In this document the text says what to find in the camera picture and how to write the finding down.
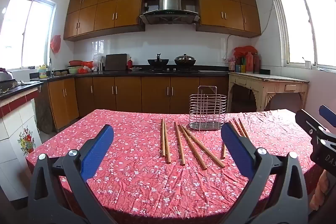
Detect metal wire chopstick holder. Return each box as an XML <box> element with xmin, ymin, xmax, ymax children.
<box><xmin>188</xmin><ymin>86</ymin><xmax>227</xmax><ymax>131</ymax></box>

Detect white plastic bag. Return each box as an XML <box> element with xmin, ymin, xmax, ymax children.
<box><xmin>93</xmin><ymin>54</ymin><xmax>105</xmax><ymax>67</ymax></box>

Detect wooden wall cabinet unit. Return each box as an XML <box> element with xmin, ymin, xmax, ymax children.
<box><xmin>64</xmin><ymin>0</ymin><xmax>146</xmax><ymax>41</ymax></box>
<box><xmin>196</xmin><ymin>0</ymin><xmax>261</xmax><ymax>38</ymax></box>

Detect dark cutting board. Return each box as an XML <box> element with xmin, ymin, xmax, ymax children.
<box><xmin>105</xmin><ymin>53</ymin><xmax>128</xmax><ymax>71</ymax></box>

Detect wooden base cabinets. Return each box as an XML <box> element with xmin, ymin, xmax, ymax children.
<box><xmin>49</xmin><ymin>76</ymin><xmax>229</xmax><ymax>130</ymax></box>

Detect window beside side table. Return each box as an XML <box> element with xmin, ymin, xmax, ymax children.
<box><xmin>270</xmin><ymin>0</ymin><xmax>336</xmax><ymax>69</ymax></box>

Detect black wok with knob lid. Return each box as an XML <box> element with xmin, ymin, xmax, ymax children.
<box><xmin>147</xmin><ymin>54</ymin><xmax>170</xmax><ymax>68</ymax></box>

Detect black kitchen countertop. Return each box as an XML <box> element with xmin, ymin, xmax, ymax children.
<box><xmin>30</xmin><ymin>69</ymin><xmax>229</xmax><ymax>83</ymax></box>

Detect person's right hand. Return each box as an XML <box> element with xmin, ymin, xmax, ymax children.
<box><xmin>309</xmin><ymin>169</ymin><xmax>330</xmax><ymax>214</ymax></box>

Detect wok with metal lid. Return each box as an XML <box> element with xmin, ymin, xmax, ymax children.
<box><xmin>175</xmin><ymin>54</ymin><xmax>196</xmax><ymax>67</ymax></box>

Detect red plastic bag on counter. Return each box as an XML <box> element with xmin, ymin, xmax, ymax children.
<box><xmin>77</xmin><ymin>61</ymin><xmax>93</xmax><ymax>74</ymax></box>

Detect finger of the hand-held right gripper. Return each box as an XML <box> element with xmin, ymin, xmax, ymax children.
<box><xmin>295</xmin><ymin>109</ymin><xmax>328</xmax><ymax>137</ymax></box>
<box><xmin>319</xmin><ymin>105</ymin><xmax>336</xmax><ymax>124</ymax></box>

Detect large red bottle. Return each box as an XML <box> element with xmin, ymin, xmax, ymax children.
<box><xmin>245</xmin><ymin>52</ymin><xmax>255</xmax><ymax>73</ymax></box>

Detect gas stove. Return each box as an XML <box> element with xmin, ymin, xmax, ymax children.
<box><xmin>144</xmin><ymin>69</ymin><xmax>200</xmax><ymax>74</ymax></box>

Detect wall cable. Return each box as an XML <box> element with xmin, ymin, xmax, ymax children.
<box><xmin>224</xmin><ymin>0</ymin><xmax>275</xmax><ymax>60</ymax></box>

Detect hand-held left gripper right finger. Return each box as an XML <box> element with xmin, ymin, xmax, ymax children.
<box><xmin>220</xmin><ymin>123</ymin><xmax>309</xmax><ymax>224</ymax></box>

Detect red plastic bag on wall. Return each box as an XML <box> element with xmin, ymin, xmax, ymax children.
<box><xmin>50</xmin><ymin>35</ymin><xmax>61</xmax><ymax>53</ymax></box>

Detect red plastic bag over bottles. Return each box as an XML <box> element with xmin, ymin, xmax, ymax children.
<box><xmin>234</xmin><ymin>46</ymin><xmax>258</xmax><ymax>56</ymax></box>

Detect steel range hood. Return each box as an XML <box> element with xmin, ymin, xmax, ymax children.
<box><xmin>139</xmin><ymin>0</ymin><xmax>200</xmax><ymax>25</ymax></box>

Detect cream wooden side table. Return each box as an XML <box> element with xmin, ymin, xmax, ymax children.
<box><xmin>228</xmin><ymin>72</ymin><xmax>310</xmax><ymax>111</ymax></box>

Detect window beside sink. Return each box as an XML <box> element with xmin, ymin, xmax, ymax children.
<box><xmin>0</xmin><ymin>0</ymin><xmax>57</xmax><ymax>71</ymax></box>

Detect dark brown bottle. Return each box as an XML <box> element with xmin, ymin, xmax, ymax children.
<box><xmin>253</xmin><ymin>53</ymin><xmax>261</xmax><ymax>73</ymax></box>

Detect red floral tablecloth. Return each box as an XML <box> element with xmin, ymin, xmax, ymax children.
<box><xmin>26</xmin><ymin>109</ymin><xmax>331</xmax><ymax>219</ymax></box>

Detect metal kettle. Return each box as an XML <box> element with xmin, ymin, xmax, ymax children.
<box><xmin>0</xmin><ymin>68</ymin><xmax>13</xmax><ymax>82</ymax></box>

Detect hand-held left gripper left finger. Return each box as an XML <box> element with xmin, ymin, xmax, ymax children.
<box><xmin>28</xmin><ymin>124</ymin><xmax>116</xmax><ymax>224</ymax></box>

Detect tiled counter with flower tile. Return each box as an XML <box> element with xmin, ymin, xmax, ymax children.
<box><xmin>0</xmin><ymin>82</ymin><xmax>44</xmax><ymax>201</ymax></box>

